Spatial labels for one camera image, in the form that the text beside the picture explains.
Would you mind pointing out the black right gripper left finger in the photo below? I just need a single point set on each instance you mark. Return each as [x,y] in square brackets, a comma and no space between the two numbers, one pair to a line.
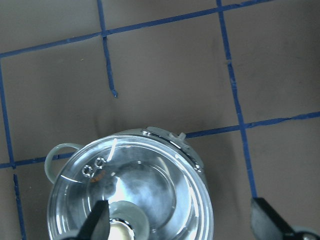
[97,225]

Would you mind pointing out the pale green electric pot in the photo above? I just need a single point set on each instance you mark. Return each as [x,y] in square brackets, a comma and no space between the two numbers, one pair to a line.
[62,155]

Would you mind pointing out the glass pot lid with knob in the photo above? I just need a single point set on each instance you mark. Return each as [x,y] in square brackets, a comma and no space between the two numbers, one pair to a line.
[130,187]

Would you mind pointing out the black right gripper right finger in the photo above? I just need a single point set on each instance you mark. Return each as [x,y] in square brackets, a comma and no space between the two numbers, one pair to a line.
[267,224]

